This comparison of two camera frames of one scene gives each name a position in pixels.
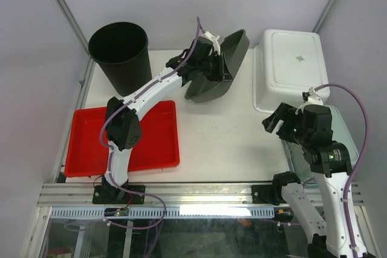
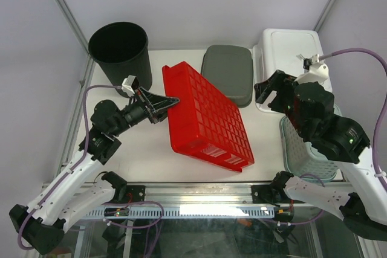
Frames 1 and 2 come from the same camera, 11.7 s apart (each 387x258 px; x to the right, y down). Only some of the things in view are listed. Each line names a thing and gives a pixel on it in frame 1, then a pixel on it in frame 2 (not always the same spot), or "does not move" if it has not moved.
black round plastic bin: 121,49 does not move
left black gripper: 224,72 → 160,104
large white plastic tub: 285,64 does not move
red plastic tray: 158,148 → 205,124
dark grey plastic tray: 233,48 → 230,68
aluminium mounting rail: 178,194 does not move
